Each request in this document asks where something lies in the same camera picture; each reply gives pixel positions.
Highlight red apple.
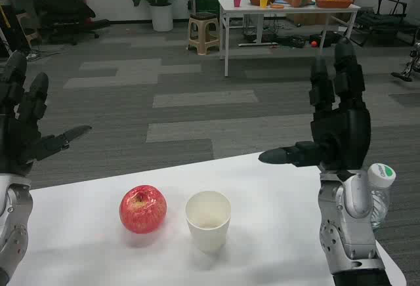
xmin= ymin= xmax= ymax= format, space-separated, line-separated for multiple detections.
xmin=119 ymin=184 xmax=168 ymax=235

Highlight clear water bottle green label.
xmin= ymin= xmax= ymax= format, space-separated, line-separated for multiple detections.
xmin=366 ymin=163 xmax=397 ymax=230

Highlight white power strip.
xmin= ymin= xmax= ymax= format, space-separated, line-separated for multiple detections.
xmin=238 ymin=41 xmax=274 ymax=48

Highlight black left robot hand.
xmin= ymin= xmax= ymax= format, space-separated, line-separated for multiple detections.
xmin=0 ymin=49 xmax=93 ymax=179

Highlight white plant pot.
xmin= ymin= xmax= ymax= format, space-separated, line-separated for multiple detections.
xmin=149 ymin=3 xmax=174 ymax=33

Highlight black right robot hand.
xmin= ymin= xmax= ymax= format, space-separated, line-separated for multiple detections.
xmin=258 ymin=38 xmax=372 ymax=173

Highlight white metal-frame table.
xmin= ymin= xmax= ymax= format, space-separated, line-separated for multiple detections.
xmin=218 ymin=0 xmax=362 ymax=77

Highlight black office chair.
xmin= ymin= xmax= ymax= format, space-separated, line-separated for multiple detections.
xmin=29 ymin=0 xmax=111 ymax=46

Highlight orange rectangular basket tray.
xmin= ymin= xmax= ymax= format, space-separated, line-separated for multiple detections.
xmin=314 ymin=0 xmax=354 ymax=9

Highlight humanoid robot legs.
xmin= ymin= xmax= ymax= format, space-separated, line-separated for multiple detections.
xmin=390 ymin=39 xmax=420 ymax=83

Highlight beige plastic stool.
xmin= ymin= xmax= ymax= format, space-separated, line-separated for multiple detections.
xmin=186 ymin=12 xmax=221 ymax=56

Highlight black folding chair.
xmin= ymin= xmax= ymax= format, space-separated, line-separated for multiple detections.
xmin=355 ymin=0 xmax=415 ymax=47

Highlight white paper cup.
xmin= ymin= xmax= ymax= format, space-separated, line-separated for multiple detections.
xmin=184 ymin=190 xmax=232 ymax=254

